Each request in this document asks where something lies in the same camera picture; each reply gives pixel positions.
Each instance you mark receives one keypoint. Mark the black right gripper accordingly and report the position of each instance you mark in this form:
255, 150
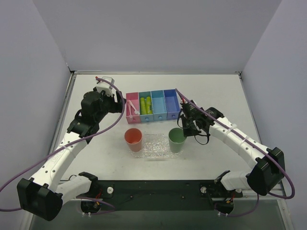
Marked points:
190, 124

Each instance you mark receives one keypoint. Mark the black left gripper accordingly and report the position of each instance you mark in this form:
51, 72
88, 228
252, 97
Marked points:
120, 104

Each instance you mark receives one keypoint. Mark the green plastic cup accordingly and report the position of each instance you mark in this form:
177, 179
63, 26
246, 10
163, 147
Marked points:
176, 139

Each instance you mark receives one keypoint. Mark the orange plastic cup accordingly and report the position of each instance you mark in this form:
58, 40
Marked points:
133, 138

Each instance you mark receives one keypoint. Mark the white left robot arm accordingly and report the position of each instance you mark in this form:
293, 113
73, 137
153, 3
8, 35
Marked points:
42, 194

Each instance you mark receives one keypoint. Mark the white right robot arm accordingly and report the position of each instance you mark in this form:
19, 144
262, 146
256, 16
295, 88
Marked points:
266, 164

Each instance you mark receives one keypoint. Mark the pink toothbrush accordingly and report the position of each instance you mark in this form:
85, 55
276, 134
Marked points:
130, 110

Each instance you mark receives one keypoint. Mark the clear textured tray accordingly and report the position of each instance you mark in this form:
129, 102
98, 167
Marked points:
171, 155

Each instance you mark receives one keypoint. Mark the small green toothpaste tube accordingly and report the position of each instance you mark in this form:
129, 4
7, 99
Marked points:
143, 106

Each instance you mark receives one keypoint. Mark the large green toothpaste tube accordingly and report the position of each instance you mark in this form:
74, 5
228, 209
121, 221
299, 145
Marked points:
149, 109

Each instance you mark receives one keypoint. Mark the dark blue drawer bin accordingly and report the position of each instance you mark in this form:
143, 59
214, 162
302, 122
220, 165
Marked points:
172, 104

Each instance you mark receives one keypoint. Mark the light blue drawer bin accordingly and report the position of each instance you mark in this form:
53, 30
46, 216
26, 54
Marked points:
159, 106

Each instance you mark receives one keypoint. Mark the teal drawer bin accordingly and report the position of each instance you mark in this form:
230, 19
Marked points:
146, 118

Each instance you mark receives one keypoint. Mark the aluminium table frame rail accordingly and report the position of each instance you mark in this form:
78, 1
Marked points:
266, 165

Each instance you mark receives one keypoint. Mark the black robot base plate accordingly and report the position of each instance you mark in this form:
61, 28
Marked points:
157, 195

